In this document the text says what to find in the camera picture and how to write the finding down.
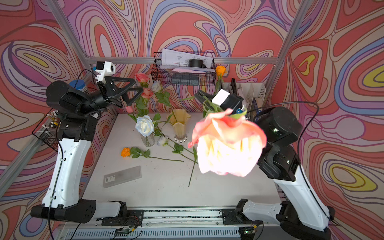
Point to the yellow ruffled vase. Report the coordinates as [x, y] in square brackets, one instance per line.
[179, 120]

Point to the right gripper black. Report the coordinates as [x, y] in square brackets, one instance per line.
[208, 97]

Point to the clear glass vase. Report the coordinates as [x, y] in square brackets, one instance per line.
[149, 140]

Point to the cup of pencils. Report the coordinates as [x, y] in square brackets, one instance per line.
[53, 119]

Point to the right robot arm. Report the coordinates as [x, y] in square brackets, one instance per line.
[302, 215]

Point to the black wire basket left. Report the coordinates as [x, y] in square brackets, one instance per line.
[46, 135]

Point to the black wire basket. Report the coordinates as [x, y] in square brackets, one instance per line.
[46, 135]
[173, 77]

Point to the white plastic book organizer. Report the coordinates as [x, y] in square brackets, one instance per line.
[253, 94]

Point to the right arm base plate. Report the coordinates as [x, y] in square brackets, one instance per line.
[236, 217]

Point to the black wire basket back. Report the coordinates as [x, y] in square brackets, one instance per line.
[173, 77]

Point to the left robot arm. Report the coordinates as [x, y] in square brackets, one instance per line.
[75, 134]

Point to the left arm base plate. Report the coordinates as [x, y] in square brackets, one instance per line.
[125, 218]

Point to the pink rose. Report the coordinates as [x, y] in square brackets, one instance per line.
[143, 80]
[144, 102]
[226, 145]

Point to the black tape roll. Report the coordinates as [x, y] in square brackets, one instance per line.
[196, 63]

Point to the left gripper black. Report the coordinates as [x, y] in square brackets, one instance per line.
[103, 96]

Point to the blue lid pencil jar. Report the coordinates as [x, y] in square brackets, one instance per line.
[79, 85]

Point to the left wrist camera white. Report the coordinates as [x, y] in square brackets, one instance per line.
[104, 69]

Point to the small pink rosebud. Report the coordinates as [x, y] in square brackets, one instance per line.
[131, 113]

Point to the white papers in basket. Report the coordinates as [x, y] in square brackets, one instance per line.
[179, 61]

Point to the orange rose tall stem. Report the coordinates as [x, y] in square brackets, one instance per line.
[220, 71]

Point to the small orange tulip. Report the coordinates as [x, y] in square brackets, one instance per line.
[193, 168]

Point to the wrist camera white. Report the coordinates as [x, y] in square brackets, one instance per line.
[104, 69]
[220, 97]

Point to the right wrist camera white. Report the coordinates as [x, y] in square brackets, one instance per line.
[220, 97]

